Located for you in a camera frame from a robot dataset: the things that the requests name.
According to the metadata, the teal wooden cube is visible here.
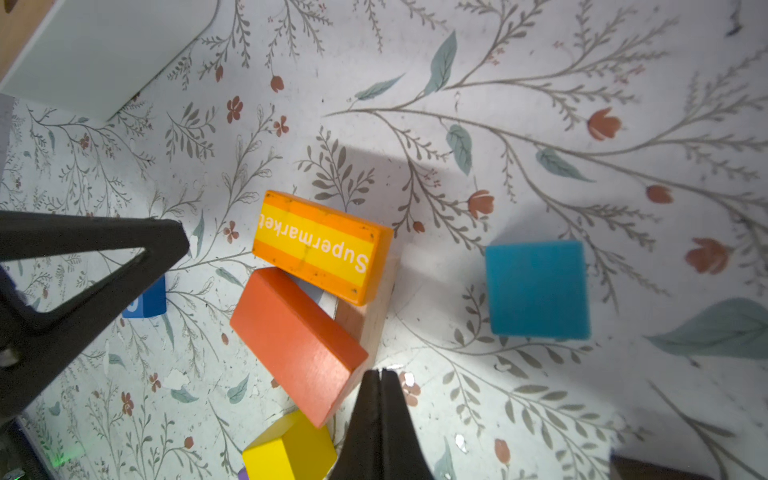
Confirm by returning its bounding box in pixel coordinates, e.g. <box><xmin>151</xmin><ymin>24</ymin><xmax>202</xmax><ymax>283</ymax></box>
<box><xmin>485</xmin><ymin>240</ymin><xmax>591</xmax><ymax>340</ymax></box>

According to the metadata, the orange wooden cylinder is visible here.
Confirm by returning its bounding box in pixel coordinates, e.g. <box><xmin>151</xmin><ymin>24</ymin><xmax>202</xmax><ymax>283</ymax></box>
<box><xmin>252</xmin><ymin>190</ymin><xmax>393</xmax><ymax>306</ymax></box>

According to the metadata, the yellow wooden cube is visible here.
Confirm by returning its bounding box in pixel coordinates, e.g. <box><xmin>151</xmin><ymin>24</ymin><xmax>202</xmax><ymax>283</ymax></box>
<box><xmin>242</xmin><ymin>411</ymin><xmax>337</xmax><ymax>480</ymax></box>

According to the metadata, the white wooden-lid tissue box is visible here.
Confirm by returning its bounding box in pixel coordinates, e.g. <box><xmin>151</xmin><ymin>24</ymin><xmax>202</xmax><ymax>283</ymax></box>
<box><xmin>1</xmin><ymin>0</ymin><xmax>219</xmax><ymax>121</ymax></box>

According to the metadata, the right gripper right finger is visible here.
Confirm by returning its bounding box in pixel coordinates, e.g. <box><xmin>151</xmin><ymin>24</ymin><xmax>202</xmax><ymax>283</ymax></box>
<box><xmin>330</xmin><ymin>369</ymin><xmax>433</xmax><ymax>480</ymax></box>

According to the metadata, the red wooden block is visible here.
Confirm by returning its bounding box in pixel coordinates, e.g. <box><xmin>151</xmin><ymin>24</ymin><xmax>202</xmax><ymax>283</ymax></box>
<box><xmin>230</xmin><ymin>267</ymin><xmax>369</xmax><ymax>427</ymax></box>

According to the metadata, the blue number nine cube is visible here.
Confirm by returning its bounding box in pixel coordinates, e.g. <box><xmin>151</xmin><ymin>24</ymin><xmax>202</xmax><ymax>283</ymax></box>
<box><xmin>122</xmin><ymin>276</ymin><xmax>167</xmax><ymax>319</ymax></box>

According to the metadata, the natural wood plank block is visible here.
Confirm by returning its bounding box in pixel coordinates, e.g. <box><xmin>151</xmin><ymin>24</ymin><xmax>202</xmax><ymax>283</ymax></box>
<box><xmin>334</xmin><ymin>257</ymin><xmax>400</xmax><ymax>370</ymax></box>

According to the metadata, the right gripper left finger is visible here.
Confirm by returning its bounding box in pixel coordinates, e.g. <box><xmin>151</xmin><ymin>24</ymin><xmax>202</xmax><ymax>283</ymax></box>
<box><xmin>1</xmin><ymin>211</ymin><xmax>189</xmax><ymax>420</ymax></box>

